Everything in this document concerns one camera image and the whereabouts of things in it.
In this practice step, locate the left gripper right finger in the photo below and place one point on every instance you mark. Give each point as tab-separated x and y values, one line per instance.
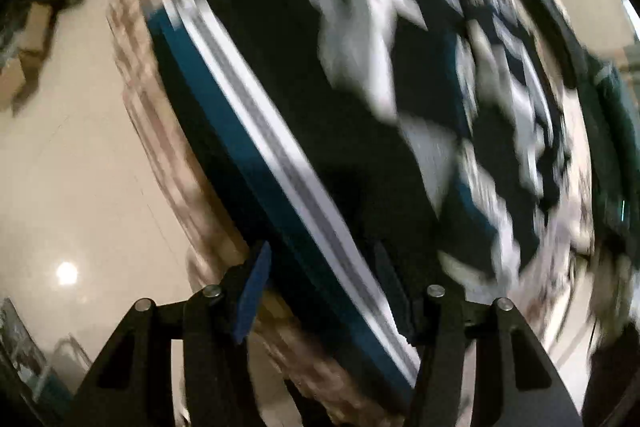
515	381

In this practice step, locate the dark teal folded blanket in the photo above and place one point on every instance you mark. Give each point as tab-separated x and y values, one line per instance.
612	125

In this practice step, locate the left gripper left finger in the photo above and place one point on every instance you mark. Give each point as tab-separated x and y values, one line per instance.
129	384

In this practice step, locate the striped knit sweater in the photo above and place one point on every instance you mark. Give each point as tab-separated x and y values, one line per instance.
375	147

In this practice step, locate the floral bed sheet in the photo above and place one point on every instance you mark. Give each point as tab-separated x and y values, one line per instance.
165	106

